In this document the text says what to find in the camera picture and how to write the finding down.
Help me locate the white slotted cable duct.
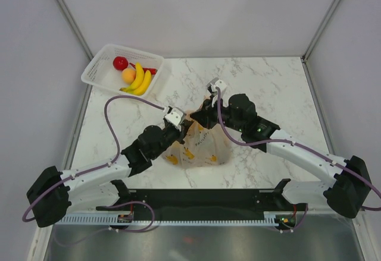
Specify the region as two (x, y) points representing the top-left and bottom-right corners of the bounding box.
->
(56, 213), (279, 227)

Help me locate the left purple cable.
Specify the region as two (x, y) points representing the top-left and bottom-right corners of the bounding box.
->
(21, 96), (166, 223)

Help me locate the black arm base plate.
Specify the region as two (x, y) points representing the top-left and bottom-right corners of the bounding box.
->
(95, 188), (309, 222)

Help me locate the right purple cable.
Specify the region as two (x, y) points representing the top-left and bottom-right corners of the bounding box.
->
(216, 87), (381, 211)

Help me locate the white plastic fruit basket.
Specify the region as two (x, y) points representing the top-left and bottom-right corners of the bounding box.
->
(81, 44), (170, 98)

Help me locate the fake yellow banana bunch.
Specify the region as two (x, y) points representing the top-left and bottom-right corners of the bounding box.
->
(119, 62), (152, 96)

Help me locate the purple cable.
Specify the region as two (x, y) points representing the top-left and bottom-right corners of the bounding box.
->
(216, 87), (381, 211)
(21, 96), (166, 223)

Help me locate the peach banana-print plastic bag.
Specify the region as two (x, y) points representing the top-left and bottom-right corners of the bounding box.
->
(161, 110), (232, 168)

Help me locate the aluminium frame rail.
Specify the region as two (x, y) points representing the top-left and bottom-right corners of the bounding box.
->
(41, 188), (366, 214)

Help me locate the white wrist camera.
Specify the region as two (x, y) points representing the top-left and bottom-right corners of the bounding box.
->
(164, 106), (185, 131)
(207, 78), (227, 106)

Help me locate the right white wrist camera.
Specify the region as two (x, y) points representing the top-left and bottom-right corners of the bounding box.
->
(207, 78), (227, 106)

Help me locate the fake red chili pepper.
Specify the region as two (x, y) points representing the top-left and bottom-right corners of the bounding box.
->
(129, 62), (157, 75)

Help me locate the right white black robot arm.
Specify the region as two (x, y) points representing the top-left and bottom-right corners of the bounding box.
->
(190, 94), (371, 219)

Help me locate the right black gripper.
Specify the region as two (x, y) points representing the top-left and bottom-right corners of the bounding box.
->
(189, 95), (244, 133)

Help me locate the fake orange fruit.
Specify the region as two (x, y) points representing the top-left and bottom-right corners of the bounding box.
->
(121, 68), (136, 85)

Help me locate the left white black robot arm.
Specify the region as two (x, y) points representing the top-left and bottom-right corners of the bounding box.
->
(22, 119), (192, 228)

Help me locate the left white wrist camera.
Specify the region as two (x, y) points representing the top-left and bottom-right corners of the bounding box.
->
(164, 106), (185, 131)

